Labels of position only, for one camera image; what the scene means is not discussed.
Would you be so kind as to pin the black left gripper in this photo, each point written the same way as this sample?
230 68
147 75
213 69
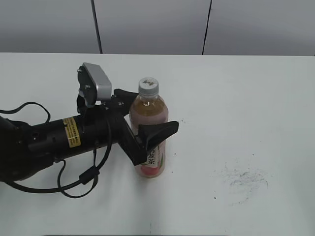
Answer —
105 124

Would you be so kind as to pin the peach oolong tea bottle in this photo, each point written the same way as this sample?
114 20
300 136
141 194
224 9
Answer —
150 111

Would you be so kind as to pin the white bottle cap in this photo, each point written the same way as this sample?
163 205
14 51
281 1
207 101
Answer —
148 87

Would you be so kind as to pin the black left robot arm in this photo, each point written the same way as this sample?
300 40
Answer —
26 150

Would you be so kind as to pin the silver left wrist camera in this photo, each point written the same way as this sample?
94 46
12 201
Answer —
94 84

